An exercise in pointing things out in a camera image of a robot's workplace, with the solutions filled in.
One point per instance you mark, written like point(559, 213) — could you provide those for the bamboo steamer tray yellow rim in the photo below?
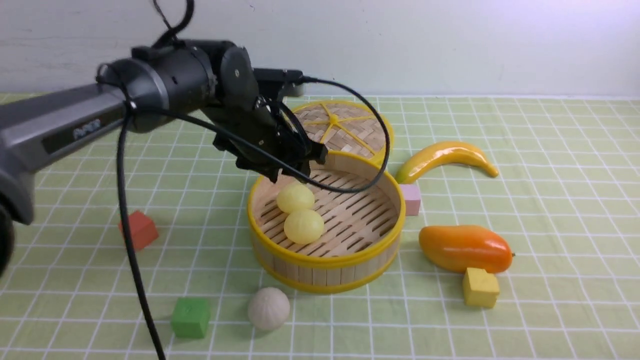
point(362, 227)

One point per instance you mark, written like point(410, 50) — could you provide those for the pink wooden block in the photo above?
point(412, 198)

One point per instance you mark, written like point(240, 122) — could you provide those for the white steamed bun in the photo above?
point(269, 309)

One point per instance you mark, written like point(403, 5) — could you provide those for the yellow bun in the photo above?
point(304, 226)
point(294, 197)

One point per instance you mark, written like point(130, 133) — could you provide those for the red wooden block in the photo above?
point(143, 230)

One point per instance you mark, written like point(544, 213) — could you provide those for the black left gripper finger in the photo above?
point(317, 153)
point(271, 171)

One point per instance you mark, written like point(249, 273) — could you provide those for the yellow wooden cube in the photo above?
point(480, 288)

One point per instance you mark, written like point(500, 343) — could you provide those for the orange toy mango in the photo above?
point(455, 248)

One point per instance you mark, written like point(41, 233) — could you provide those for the bamboo steamer lid yellow rim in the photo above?
point(347, 126)

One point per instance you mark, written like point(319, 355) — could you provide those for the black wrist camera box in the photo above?
point(277, 84)

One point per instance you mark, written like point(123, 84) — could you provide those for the green checkered tablecloth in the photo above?
point(566, 201)

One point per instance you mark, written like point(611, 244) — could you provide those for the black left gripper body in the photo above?
point(264, 127)

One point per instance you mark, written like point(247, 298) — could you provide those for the green wooden cube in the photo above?
point(191, 317)

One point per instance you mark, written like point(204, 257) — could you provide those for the yellow toy banana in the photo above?
point(444, 153)

